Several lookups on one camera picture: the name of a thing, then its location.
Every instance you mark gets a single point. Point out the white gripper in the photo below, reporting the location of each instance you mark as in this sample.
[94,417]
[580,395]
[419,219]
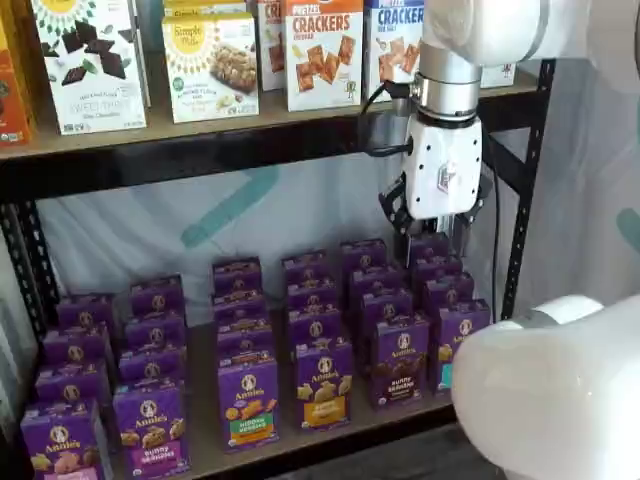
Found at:
[442,165]

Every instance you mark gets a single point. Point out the purple box brown patch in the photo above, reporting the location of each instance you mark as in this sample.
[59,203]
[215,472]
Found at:
[387,305]
[402,360]
[377,280]
[362,255]

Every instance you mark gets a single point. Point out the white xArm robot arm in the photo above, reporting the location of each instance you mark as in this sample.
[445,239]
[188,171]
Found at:
[550,390]

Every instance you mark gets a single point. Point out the purple box teal patch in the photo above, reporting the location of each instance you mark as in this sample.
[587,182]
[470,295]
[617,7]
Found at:
[437,267]
[462,325]
[430,245]
[450,290]

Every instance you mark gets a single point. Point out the purple box yellow patch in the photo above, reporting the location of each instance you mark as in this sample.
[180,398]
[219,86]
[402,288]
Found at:
[324,385]
[311,295]
[305,267]
[315,327]

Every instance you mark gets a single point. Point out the yellow honey mustard crackers box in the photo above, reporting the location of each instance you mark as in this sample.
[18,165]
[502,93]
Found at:
[497,75]

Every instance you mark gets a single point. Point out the blue sea salt crackers box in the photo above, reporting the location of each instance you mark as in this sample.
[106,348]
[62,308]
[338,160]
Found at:
[392,45]

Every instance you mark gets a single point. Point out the purple box green patch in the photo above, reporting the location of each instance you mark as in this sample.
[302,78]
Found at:
[244,320]
[237,275]
[245,344]
[240,302]
[248,400]

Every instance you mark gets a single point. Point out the orange cheddar pretzel crackers box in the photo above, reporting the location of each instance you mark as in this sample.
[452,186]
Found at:
[270,45]
[324,55]

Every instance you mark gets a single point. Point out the brown particle shelf board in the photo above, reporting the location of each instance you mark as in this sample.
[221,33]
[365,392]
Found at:
[200,132]
[201,380]

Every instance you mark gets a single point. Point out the yellow Simple Mills bar box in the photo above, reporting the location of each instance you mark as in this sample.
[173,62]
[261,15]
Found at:
[210,75]
[205,7]

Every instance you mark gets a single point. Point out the purple box magenta patch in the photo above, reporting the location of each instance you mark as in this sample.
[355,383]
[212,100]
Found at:
[157,295]
[150,367]
[155,332]
[150,430]

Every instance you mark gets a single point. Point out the purple box pink patch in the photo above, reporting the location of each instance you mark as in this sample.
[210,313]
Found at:
[75,345]
[85,312]
[60,440]
[70,382]

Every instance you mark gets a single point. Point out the white Sweet Thins box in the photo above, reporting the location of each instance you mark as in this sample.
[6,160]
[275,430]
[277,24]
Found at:
[90,75]

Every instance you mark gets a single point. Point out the orange snack box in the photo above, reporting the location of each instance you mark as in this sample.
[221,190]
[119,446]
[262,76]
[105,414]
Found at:
[12,75]

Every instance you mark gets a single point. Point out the translucent plastic backdrop sheet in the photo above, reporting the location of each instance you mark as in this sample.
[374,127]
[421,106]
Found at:
[125,235]

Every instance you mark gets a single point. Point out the black metal shelf frame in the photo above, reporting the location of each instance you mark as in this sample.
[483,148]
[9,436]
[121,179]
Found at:
[200,160]

